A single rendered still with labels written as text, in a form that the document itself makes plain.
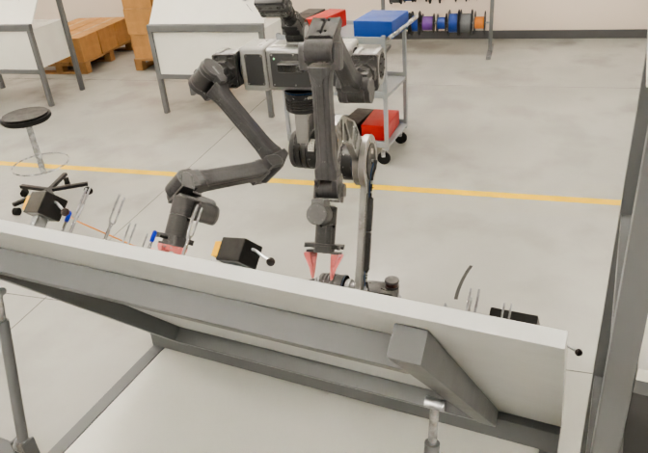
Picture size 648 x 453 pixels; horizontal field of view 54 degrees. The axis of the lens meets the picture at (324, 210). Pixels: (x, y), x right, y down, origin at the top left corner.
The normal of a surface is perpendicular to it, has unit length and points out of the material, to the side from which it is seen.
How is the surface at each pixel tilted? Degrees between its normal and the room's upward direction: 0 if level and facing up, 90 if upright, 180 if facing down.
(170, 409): 0
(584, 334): 0
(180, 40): 90
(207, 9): 50
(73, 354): 0
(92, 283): 40
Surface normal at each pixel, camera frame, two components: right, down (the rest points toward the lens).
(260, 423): -0.07, -0.88
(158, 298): -0.32, -0.37
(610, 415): -0.41, 0.46
